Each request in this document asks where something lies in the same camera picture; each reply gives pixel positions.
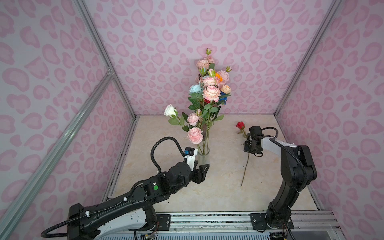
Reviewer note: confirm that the pink rose bud spray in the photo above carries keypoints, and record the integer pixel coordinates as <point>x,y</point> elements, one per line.
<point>206,61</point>

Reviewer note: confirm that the orange flower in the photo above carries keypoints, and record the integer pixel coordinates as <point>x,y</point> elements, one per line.
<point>219,78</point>

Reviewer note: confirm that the aluminium frame corner post left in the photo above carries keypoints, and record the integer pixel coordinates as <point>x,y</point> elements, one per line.
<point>91,26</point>

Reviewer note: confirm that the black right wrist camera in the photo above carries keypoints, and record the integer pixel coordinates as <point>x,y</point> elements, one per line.
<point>255,132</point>

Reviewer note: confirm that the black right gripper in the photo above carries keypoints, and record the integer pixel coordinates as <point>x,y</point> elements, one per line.
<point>246,148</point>

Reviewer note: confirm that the peach rose stem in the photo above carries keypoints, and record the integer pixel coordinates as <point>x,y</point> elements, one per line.
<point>226,89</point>

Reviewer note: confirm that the pink peony flower spray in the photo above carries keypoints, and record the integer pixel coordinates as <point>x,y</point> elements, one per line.
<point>225,75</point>

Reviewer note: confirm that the large pink rose spray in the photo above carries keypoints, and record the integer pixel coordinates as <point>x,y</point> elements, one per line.
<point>210,112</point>

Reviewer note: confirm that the white rose spray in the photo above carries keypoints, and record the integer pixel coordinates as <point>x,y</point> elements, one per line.
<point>175,119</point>

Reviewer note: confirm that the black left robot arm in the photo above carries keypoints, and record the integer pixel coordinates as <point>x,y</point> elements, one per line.
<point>142,196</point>

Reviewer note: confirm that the light blue flower spray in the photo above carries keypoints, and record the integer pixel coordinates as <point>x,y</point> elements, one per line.
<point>196,98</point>

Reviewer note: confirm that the tall clear ribbed glass vase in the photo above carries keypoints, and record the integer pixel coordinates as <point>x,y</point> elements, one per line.
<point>203,155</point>

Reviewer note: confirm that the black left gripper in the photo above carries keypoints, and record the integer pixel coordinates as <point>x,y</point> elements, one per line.
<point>200,173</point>

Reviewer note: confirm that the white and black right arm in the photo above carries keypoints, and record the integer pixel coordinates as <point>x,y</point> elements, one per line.
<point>297,170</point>

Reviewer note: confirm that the aluminium frame post right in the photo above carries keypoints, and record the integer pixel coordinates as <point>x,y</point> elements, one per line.
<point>329,17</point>

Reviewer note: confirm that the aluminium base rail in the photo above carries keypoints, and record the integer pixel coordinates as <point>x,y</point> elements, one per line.
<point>302,225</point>

